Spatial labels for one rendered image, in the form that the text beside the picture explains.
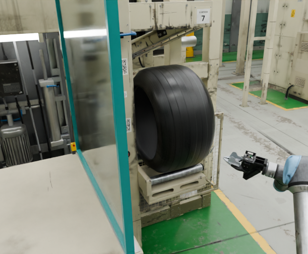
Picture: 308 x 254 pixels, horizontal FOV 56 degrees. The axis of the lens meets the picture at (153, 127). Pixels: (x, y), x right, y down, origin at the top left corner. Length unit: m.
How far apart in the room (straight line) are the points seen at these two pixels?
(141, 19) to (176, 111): 0.58
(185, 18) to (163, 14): 0.14
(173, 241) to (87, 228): 1.80
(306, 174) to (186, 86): 0.63
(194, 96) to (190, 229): 1.50
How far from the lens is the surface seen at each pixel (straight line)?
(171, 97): 1.35
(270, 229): 2.77
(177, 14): 1.75
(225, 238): 2.60
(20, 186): 0.99
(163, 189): 1.58
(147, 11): 1.67
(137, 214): 1.74
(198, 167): 1.68
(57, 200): 0.88
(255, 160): 1.51
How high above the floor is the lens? 1.76
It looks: 23 degrees down
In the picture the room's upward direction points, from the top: 2 degrees counter-clockwise
